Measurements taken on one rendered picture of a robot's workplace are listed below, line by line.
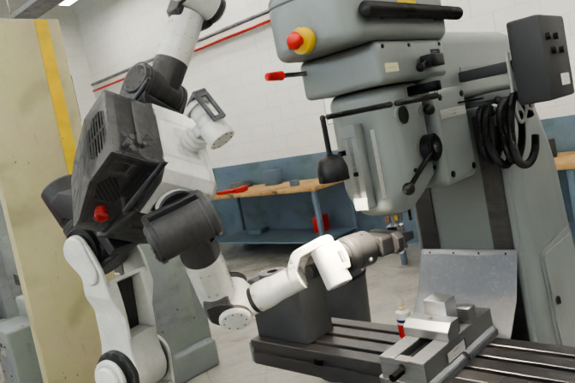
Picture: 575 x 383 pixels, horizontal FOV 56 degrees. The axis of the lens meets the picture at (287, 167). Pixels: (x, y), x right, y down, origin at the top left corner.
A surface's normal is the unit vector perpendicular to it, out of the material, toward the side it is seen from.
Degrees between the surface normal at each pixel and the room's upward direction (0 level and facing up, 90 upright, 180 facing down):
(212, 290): 125
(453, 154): 90
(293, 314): 90
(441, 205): 90
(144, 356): 81
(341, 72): 90
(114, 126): 60
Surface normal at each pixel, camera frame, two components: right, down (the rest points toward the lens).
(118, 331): -0.49, 0.15
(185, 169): 0.62, -0.63
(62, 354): 0.72, -0.10
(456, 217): -0.66, 0.18
